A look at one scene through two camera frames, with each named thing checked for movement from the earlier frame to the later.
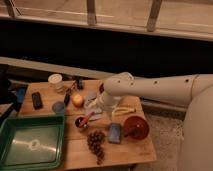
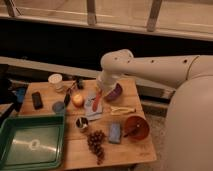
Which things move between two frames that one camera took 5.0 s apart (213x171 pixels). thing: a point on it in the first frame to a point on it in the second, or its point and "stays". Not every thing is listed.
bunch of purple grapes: x=96 y=140 stays
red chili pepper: x=86 y=118 to x=95 y=103
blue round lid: x=58 y=107 stays
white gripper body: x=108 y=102 to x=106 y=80
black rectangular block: x=37 y=100 stays
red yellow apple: x=77 y=100 stays
